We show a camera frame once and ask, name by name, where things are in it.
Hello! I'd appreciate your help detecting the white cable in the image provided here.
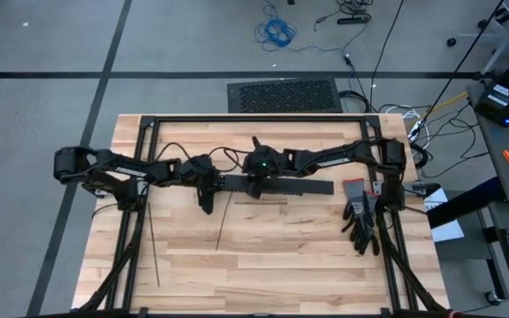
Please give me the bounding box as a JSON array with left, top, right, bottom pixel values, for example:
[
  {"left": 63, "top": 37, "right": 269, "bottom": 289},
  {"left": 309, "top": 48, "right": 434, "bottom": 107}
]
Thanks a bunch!
[{"left": 377, "top": 103, "right": 432, "bottom": 143}]

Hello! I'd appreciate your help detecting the black perforated floor grate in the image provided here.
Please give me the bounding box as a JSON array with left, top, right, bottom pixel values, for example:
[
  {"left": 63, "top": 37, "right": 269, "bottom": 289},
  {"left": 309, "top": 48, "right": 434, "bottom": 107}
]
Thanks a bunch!
[{"left": 226, "top": 78, "right": 344, "bottom": 115}]

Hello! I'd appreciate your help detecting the grey and red cloth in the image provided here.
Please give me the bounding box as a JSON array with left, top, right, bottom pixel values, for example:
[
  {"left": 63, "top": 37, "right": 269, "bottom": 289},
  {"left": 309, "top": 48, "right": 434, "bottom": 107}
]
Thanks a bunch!
[{"left": 341, "top": 178, "right": 373, "bottom": 242}]

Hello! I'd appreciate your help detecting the slanted black cable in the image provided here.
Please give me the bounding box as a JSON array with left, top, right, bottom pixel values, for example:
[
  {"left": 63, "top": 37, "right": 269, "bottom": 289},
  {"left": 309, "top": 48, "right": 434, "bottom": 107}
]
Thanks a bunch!
[{"left": 424, "top": 0, "right": 506, "bottom": 119}]

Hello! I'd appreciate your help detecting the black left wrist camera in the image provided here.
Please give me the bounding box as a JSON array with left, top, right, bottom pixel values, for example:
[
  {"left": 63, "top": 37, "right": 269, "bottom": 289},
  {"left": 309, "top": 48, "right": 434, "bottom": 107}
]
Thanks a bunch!
[{"left": 179, "top": 156, "right": 207, "bottom": 178}]

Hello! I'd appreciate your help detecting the white paper sheet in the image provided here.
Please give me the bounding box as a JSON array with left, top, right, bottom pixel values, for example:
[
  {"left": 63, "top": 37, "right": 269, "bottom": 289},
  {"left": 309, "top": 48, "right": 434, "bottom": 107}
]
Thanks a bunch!
[{"left": 422, "top": 187, "right": 466, "bottom": 243}]

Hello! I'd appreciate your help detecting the grey side desk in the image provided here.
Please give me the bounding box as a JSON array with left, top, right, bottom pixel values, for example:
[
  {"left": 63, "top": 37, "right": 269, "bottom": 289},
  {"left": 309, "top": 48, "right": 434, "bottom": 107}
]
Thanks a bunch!
[{"left": 465, "top": 80, "right": 509, "bottom": 207}]

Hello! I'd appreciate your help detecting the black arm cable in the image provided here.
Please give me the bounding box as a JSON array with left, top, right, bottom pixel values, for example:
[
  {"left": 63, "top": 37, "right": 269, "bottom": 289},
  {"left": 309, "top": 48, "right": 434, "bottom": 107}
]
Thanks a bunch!
[
  {"left": 208, "top": 146, "right": 252, "bottom": 173},
  {"left": 155, "top": 141, "right": 194, "bottom": 163}
]

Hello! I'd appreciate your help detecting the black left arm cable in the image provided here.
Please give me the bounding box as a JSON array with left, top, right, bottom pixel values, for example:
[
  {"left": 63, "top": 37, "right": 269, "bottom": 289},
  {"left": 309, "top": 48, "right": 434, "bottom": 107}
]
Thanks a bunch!
[{"left": 155, "top": 141, "right": 194, "bottom": 163}]

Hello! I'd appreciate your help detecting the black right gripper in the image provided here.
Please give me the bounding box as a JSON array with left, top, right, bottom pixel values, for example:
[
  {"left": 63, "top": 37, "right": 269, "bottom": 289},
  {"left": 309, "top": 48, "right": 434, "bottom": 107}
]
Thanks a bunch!
[{"left": 241, "top": 135, "right": 286, "bottom": 201}]

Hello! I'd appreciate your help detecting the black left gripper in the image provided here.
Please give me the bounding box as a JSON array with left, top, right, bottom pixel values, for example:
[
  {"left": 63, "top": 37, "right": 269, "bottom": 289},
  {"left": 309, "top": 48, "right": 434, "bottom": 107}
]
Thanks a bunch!
[{"left": 186, "top": 155, "right": 224, "bottom": 216}]

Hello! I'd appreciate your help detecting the dark duct cover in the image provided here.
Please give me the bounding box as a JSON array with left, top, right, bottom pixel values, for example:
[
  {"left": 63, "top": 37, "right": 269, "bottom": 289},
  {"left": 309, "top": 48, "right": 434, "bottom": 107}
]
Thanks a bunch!
[{"left": 218, "top": 174, "right": 335, "bottom": 197}]

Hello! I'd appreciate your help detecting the blue coiled cable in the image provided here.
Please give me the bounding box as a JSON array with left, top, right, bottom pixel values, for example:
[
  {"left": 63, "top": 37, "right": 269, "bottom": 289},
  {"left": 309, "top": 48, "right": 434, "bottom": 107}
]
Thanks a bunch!
[{"left": 254, "top": 17, "right": 299, "bottom": 50}]

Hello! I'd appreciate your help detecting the long black zip tie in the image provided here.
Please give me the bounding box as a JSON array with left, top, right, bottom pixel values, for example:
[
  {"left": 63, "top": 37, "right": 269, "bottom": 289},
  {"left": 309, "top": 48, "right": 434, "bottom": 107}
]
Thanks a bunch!
[
  {"left": 147, "top": 201, "right": 162, "bottom": 288},
  {"left": 215, "top": 192, "right": 235, "bottom": 254}
]

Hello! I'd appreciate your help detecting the black power strip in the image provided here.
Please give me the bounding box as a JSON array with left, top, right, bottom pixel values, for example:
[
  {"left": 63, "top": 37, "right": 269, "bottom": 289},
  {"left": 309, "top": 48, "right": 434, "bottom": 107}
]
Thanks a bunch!
[{"left": 336, "top": 15, "right": 371, "bottom": 26}]

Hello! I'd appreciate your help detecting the thin black cable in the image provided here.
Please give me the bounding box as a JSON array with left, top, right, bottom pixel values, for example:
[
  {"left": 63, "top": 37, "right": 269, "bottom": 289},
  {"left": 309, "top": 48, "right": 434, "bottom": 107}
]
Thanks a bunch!
[{"left": 368, "top": 0, "right": 405, "bottom": 114}]

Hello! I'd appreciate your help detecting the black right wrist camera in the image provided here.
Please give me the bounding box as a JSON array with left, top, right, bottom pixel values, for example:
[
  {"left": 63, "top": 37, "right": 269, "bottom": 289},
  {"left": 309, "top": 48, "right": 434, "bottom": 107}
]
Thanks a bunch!
[{"left": 283, "top": 148, "right": 305, "bottom": 165}]

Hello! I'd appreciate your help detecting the grey office chair base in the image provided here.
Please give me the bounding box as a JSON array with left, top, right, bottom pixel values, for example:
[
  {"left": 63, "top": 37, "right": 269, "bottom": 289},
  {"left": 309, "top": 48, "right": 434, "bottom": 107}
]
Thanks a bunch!
[{"left": 446, "top": 0, "right": 509, "bottom": 75}]

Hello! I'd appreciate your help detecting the yellow floor cable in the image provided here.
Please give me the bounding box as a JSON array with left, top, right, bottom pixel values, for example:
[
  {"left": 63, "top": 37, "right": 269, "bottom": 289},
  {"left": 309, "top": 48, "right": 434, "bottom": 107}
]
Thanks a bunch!
[{"left": 406, "top": 91, "right": 469, "bottom": 130}]

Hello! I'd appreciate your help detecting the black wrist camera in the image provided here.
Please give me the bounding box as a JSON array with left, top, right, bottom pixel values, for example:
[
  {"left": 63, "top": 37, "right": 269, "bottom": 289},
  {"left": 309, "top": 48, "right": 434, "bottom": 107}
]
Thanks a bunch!
[
  {"left": 283, "top": 148, "right": 305, "bottom": 165},
  {"left": 179, "top": 156, "right": 207, "bottom": 178}
]

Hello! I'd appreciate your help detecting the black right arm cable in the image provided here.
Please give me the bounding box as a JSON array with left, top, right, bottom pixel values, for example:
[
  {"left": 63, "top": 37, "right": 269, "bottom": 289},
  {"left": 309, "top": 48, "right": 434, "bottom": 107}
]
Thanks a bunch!
[{"left": 208, "top": 146, "right": 252, "bottom": 173}]

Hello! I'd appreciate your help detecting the black aluminium table frame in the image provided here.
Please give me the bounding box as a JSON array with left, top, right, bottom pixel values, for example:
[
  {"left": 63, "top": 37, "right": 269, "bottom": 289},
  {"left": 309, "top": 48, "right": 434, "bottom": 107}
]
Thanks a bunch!
[{"left": 71, "top": 113, "right": 452, "bottom": 318}]

